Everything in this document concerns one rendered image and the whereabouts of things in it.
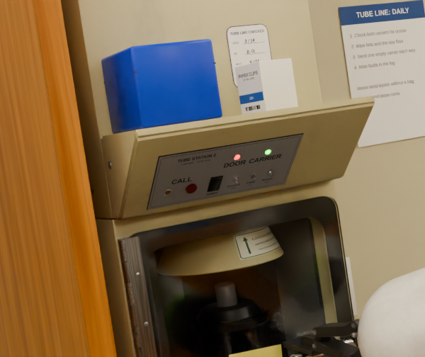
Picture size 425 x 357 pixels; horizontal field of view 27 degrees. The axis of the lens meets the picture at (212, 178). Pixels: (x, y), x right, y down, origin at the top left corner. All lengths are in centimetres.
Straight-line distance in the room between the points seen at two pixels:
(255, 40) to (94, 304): 41
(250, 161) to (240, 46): 17
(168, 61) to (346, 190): 83
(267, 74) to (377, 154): 75
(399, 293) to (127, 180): 37
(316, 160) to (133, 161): 26
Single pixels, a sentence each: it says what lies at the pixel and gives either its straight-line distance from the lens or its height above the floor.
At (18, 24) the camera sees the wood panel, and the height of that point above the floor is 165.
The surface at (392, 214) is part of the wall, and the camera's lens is 181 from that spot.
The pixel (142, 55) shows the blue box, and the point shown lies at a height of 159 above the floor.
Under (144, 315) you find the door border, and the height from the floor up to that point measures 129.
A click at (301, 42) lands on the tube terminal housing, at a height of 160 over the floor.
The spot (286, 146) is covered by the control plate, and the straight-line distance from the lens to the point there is 108.
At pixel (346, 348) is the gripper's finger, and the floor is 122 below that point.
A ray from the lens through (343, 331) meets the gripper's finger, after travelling 104.
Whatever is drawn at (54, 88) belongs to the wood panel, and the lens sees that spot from 96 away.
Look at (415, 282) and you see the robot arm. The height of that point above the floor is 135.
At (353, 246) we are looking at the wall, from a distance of 176.
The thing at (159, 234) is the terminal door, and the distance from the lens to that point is 108.
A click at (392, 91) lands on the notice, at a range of 182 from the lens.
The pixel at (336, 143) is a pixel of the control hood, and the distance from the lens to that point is 112.
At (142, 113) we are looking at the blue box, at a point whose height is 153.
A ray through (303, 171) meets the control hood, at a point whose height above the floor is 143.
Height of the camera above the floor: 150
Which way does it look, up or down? 3 degrees down
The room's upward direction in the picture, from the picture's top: 9 degrees counter-clockwise
